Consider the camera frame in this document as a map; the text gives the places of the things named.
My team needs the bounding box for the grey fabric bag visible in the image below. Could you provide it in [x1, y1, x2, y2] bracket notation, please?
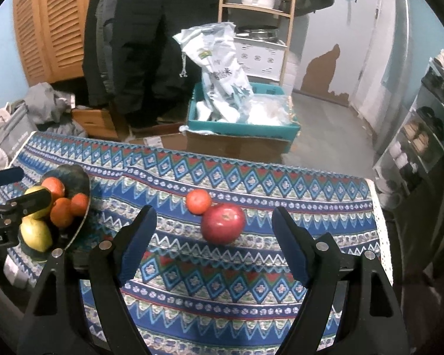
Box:
[0, 105, 38, 163]

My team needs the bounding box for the orange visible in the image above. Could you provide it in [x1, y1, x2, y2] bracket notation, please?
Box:
[71, 194, 89, 217]
[41, 177, 66, 200]
[186, 189, 212, 215]
[50, 198, 75, 229]

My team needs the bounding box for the wooden louvered cabinet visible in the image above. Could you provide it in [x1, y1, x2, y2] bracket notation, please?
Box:
[13, 0, 100, 85]

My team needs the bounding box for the bright red apple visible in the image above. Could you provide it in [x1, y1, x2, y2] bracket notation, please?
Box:
[201, 203, 247, 245]

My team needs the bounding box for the blue patterned blanket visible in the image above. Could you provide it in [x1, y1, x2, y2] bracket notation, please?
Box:
[2, 131, 395, 355]

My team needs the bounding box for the metal pot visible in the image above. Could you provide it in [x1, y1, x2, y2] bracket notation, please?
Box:
[237, 26, 278, 39]

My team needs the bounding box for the brown cardboard box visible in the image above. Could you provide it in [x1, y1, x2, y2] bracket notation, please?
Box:
[185, 131, 291, 163]

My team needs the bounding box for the teal box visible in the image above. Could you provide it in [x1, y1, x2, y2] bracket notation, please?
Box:
[187, 83, 301, 141]

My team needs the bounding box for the large yellow apple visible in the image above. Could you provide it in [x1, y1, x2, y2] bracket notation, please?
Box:
[20, 217, 54, 251]

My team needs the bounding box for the white patterned box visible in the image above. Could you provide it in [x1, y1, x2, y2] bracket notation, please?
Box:
[234, 37, 287, 82]

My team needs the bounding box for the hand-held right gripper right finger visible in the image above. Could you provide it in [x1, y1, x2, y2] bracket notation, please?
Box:
[272, 206, 409, 355]

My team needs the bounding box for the black hanging coat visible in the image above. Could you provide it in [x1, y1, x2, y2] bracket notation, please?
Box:
[83, 0, 223, 128]

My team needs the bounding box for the flat labelled cardboard box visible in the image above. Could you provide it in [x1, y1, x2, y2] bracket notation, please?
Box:
[128, 124, 187, 152]

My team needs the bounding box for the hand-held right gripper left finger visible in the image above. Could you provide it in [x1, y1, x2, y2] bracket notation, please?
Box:
[17, 204, 158, 355]

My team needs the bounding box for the dark green glass plate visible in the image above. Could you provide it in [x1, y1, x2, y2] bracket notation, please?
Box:
[20, 164, 91, 263]

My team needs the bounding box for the wooden shelf rack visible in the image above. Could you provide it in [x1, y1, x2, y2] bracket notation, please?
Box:
[218, 0, 298, 89]

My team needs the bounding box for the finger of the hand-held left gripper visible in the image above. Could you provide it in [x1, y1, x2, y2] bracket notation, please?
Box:
[0, 167, 25, 186]
[7, 188, 53, 213]

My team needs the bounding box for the grey clothing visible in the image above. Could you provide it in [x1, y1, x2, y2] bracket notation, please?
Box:
[24, 83, 76, 124]

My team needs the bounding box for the shoe rack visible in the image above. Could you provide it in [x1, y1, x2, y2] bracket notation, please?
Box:
[372, 48, 444, 211]

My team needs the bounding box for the small yellow apple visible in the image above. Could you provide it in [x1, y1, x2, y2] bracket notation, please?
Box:
[24, 187, 54, 220]

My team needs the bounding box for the clear plastic bag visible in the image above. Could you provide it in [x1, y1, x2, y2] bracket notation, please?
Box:
[246, 94, 295, 126]

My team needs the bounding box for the white printed plastic bag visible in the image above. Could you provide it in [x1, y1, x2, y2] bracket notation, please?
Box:
[173, 22, 254, 122]

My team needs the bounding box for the dark olive bag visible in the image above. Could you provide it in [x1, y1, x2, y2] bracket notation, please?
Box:
[294, 0, 335, 17]

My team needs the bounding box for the grey hanging coat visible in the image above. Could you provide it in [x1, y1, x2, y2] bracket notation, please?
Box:
[94, 0, 113, 100]

